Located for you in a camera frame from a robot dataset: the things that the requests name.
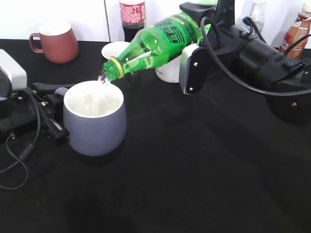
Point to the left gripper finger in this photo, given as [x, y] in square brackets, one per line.
[51, 111]
[43, 87]

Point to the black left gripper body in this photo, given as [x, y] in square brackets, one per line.
[18, 114]

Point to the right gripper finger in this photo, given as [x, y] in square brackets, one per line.
[193, 69]
[197, 10]

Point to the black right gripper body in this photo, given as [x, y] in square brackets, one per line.
[223, 40]

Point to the green soda bottle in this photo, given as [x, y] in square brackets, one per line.
[154, 46]

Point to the grey ceramic mug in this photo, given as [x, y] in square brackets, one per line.
[94, 114]

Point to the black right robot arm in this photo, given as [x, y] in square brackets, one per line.
[247, 60]

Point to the white ceramic mug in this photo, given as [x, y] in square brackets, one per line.
[169, 72]

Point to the clear water bottle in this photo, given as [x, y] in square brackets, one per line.
[255, 9]

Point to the dark red ceramic mug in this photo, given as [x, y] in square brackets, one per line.
[56, 40]

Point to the cola bottle red label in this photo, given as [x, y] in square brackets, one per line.
[132, 17]

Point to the black ceramic mug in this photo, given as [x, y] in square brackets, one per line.
[114, 49]

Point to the brown tea bottle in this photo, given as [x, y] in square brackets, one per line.
[300, 28]

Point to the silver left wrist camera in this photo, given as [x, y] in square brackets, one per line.
[12, 76]

